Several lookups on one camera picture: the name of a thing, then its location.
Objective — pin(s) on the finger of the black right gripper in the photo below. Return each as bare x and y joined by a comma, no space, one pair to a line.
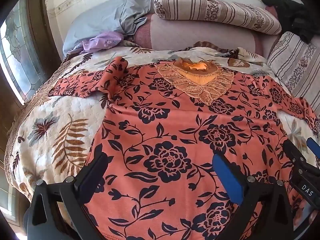
304,177

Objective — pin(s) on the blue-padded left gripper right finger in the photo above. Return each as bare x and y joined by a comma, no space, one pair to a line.
275,218

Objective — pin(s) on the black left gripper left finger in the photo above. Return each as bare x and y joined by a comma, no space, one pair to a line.
57,210

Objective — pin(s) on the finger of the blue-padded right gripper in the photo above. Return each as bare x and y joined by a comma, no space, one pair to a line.
314,147

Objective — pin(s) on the orange black floral blouse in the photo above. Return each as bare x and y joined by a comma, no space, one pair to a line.
163,124

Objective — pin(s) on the cream leaf-pattern blanket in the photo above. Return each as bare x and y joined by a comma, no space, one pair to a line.
53,136

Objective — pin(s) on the striped floral pillow right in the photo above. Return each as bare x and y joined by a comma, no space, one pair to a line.
296,64

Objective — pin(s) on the black garment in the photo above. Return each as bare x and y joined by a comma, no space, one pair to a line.
294,17

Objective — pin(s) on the stained glass window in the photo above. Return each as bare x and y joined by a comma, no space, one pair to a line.
19,60

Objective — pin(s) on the lilac floral garment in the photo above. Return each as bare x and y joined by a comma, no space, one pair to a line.
103,41

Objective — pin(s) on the light blue pillow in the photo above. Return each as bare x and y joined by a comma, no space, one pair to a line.
98,19

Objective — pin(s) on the striped floral rolled quilt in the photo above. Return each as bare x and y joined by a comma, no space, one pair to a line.
237,14

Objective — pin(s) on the grey garment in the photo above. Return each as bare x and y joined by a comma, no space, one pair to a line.
133,14

